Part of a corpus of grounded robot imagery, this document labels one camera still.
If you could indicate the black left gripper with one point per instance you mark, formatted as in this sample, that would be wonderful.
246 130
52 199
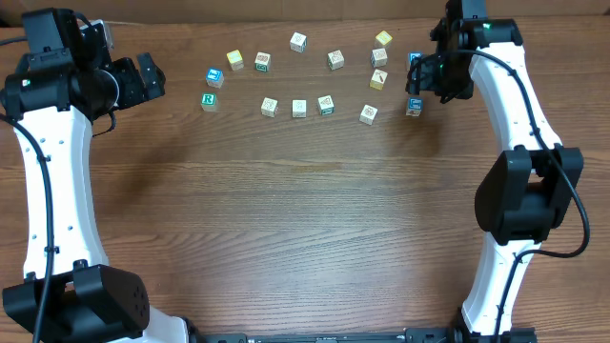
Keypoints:
136 90

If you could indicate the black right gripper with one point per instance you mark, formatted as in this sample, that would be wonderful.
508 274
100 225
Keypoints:
421 81

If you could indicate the blue T umbrella block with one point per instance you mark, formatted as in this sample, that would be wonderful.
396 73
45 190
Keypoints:
414 106

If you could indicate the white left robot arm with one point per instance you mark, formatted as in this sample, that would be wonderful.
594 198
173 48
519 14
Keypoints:
67 80

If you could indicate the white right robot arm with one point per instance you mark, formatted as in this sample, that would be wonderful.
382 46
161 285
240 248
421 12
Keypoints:
528 190

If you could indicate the blue P letter block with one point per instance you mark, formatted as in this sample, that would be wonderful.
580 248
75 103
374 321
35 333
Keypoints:
411 57

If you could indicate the green R letter block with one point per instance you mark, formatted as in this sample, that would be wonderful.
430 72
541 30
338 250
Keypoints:
209 101

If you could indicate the blue top block left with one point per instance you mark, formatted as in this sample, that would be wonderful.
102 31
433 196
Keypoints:
215 78

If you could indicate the yellow block red picture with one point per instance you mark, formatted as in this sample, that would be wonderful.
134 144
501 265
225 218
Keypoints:
378 79

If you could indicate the white picture block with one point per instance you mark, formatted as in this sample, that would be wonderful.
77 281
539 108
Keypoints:
335 60
368 114
379 57

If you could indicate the yellow top block right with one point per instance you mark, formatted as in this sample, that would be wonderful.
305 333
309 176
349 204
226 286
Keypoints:
383 40

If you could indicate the yellow top block left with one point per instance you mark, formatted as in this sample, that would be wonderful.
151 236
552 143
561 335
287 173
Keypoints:
235 60

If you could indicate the white picture block lower right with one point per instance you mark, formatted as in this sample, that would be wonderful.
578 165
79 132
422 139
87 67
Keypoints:
368 114

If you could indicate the white picture block centre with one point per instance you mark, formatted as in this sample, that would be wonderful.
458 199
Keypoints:
335 60

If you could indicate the green B picture block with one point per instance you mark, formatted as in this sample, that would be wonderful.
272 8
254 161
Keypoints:
262 61

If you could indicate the white block lower left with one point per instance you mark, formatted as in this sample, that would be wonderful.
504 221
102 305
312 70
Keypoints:
269 107

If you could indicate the green edged picture block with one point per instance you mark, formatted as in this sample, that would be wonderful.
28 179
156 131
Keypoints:
325 105

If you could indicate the plain white wooden block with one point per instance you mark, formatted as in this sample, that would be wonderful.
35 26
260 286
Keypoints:
299 108

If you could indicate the white butterfly block top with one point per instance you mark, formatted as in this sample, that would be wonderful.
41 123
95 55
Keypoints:
298 42

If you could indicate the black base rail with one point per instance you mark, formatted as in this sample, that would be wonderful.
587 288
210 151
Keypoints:
324 338

